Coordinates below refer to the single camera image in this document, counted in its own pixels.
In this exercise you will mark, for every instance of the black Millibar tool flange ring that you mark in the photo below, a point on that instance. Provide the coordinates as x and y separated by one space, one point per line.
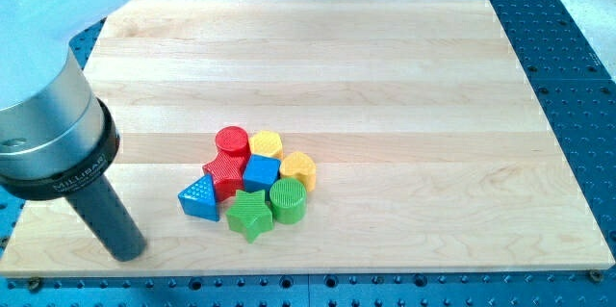
75 178

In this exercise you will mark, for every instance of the blue triangle block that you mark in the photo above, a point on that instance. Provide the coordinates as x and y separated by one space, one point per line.
199 199

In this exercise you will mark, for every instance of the blue cube block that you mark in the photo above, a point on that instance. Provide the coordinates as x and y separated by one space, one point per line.
261 173

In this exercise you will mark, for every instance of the brass board clamp screw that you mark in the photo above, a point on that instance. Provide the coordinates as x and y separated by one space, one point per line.
595 276
34 284

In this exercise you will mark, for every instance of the yellow hexagon block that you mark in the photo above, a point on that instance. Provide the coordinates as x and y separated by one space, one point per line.
267 143

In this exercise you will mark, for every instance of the green cylinder block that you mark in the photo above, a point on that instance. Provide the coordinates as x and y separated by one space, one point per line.
288 200

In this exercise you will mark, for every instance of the brass board clamp screw left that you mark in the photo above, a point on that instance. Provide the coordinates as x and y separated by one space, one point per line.
34 284

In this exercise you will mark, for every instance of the red cylinder block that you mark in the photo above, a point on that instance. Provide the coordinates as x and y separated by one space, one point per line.
232 140

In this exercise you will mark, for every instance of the red star block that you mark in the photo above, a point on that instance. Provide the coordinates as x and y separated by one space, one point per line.
227 173

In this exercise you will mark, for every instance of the green star block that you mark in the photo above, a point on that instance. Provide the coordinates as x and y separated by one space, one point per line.
250 215

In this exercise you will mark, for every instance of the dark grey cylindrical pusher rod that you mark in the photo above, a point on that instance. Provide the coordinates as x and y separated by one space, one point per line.
100 208

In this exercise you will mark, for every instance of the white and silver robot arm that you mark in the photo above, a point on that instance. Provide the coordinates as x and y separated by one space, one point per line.
57 137

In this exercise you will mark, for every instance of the light wooden board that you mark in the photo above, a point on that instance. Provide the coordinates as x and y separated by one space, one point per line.
433 153

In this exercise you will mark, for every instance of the brass board clamp screw right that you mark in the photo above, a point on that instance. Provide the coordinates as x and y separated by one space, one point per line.
595 276

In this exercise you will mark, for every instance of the yellow heart block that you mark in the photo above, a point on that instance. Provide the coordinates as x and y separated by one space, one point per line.
300 166

